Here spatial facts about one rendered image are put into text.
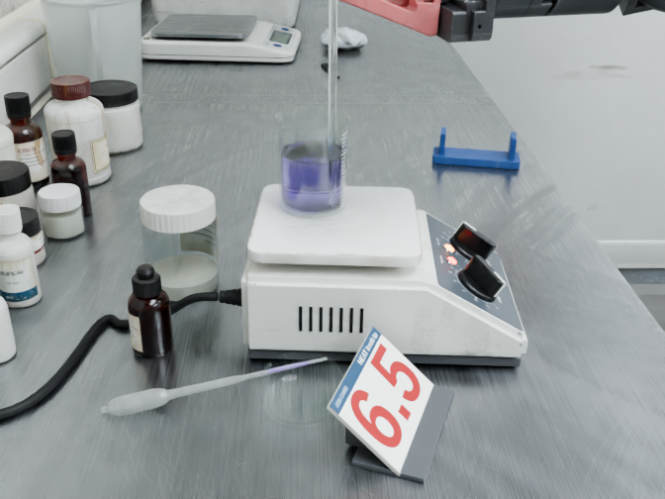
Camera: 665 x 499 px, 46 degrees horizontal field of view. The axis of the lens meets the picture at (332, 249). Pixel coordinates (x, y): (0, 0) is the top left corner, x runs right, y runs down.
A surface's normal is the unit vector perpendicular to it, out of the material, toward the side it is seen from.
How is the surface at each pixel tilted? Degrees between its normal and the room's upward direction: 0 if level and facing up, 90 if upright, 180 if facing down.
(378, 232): 0
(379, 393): 40
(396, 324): 90
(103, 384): 0
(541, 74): 90
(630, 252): 90
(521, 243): 0
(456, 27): 90
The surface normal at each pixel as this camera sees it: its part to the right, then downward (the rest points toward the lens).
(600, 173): 0.04, 0.47
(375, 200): 0.01, -0.89
